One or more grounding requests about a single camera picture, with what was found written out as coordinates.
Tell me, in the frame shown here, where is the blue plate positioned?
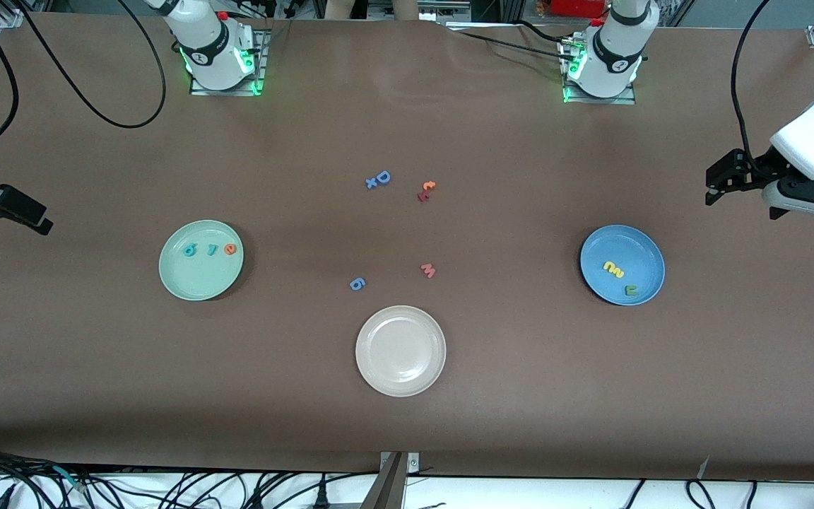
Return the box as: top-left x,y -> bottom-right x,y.
579,224 -> 666,307

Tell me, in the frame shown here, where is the light green plate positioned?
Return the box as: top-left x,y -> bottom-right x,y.
158,220 -> 245,302

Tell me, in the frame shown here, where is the brown table mat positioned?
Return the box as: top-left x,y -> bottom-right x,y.
0,11 -> 814,481

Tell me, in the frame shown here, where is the red box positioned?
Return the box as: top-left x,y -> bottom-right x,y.
547,0 -> 609,18

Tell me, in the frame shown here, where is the white power strip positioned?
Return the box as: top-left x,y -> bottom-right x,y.
418,0 -> 475,22

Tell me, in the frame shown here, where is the beige plate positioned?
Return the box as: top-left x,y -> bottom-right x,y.
355,305 -> 447,398

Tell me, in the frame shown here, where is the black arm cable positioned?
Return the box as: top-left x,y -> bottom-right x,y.
0,0 -> 167,176
731,0 -> 775,174

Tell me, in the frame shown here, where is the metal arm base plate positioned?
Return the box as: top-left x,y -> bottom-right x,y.
190,28 -> 268,97
561,39 -> 638,105

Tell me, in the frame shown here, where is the teal cable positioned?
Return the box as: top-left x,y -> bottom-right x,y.
52,465 -> 88,493

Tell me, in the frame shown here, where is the aluminium profile post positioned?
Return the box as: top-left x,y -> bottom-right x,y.
361,451 -> 420,509

